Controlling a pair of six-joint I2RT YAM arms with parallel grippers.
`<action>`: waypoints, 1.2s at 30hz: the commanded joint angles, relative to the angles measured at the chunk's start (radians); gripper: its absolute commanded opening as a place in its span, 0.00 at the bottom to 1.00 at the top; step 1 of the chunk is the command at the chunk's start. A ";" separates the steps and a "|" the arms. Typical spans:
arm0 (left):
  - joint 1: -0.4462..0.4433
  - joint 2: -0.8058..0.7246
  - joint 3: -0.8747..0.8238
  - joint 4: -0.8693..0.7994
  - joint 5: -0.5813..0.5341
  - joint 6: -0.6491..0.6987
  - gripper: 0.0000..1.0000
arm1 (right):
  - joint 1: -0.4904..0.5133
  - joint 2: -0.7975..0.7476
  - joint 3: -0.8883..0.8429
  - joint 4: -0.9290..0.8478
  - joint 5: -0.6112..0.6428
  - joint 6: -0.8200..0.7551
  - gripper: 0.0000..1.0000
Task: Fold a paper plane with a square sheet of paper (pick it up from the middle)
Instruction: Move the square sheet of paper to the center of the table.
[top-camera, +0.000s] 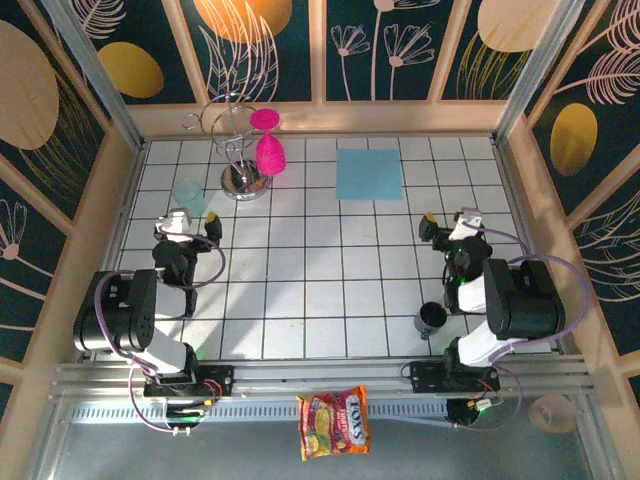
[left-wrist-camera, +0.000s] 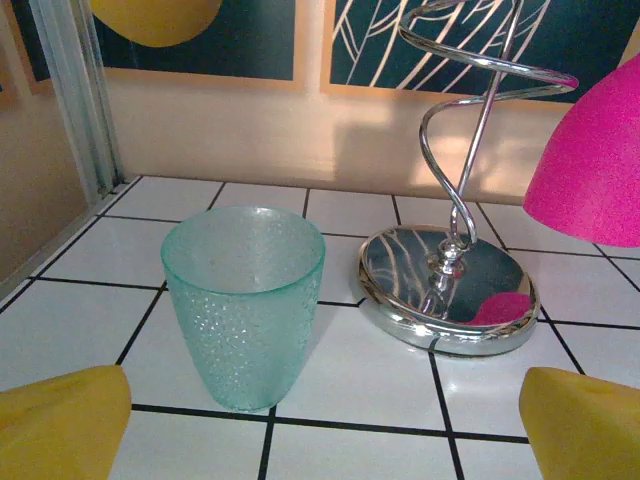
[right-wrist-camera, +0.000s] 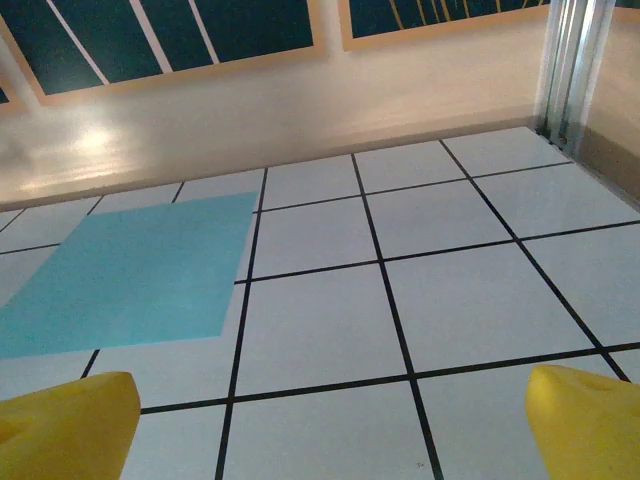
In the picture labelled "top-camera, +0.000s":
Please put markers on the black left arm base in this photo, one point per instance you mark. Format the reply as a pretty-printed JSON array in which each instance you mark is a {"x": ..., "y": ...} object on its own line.
[{"x": 215, "y": 380}]

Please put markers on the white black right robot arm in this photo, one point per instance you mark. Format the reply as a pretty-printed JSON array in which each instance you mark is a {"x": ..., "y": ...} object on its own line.
[{"x": 525, "y": 305}]

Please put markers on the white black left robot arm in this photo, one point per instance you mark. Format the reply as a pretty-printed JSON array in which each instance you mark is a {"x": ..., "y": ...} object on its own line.
[{"x": 115, "y": 310}]

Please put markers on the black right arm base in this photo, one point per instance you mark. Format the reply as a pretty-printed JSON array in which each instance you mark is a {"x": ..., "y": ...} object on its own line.
[{"x": 425, "y": 377}]

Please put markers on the translucent teal plastic cup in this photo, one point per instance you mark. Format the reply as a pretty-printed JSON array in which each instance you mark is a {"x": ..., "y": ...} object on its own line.
[{"x": 189, "y": 197}]

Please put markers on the dark metal mug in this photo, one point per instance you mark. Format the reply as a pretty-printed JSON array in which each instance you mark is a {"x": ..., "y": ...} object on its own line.
[{"x": 432, "y": 317}]

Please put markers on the pink wine glass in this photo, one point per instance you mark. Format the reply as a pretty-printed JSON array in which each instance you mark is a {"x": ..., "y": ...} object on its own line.
[{"x": 270, "y": 155}]

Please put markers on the small black electronics module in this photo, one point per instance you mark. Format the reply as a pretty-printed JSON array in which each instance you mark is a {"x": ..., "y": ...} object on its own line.
[
  {"x": 470, "y": 410},
  {"x": 187, "y": 412}
]

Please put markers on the orange candy bag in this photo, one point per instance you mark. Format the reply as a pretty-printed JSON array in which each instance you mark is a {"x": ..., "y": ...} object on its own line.
[{"x": 334, "y": 422}]

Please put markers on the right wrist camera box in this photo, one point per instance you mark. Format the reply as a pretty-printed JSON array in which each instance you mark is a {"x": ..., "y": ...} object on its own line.
[{"x": 467, "y": 222}]

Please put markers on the aluminium mounting rail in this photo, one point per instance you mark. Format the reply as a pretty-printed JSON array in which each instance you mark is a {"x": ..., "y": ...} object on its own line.
[{"x": 310, "y": 372}]

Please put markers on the aluminium frame post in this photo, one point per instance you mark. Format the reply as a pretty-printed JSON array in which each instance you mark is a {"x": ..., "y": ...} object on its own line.
[
  {"x": 537, "y": 70},
  {"x": 95, "y": 75}
]

